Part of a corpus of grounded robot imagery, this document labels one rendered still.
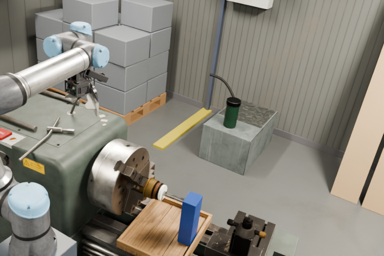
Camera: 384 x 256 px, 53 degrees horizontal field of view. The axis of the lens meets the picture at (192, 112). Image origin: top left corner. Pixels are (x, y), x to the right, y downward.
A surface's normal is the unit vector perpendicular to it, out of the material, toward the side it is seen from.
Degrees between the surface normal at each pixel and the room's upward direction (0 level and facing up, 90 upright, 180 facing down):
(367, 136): 74
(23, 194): 8
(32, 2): 90
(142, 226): 0
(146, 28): 90
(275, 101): 90
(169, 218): 0
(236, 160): 90
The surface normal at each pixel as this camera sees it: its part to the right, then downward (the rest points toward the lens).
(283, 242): 0.11, -0.88
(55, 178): -0.40, 0.37
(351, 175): -0.43, 0.09
